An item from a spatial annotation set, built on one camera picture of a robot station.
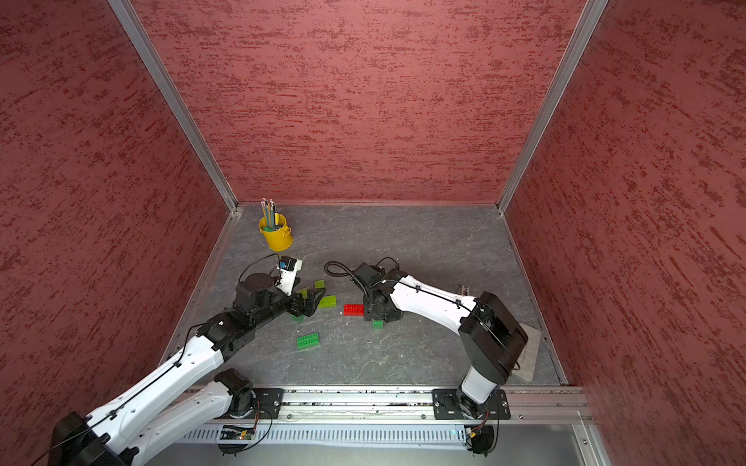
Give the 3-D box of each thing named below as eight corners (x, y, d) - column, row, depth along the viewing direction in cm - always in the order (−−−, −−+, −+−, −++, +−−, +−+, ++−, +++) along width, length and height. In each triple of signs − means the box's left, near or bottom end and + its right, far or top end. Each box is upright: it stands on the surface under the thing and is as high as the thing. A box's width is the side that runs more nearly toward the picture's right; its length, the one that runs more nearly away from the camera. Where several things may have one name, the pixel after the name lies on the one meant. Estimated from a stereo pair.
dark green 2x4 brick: (298, 350, 85) (297, 348, 83) (297, 340, 87) (296, 337, 85) (320, 345, 86) (318, 342, 84) (318, 334, 88) (317, 332, 86)
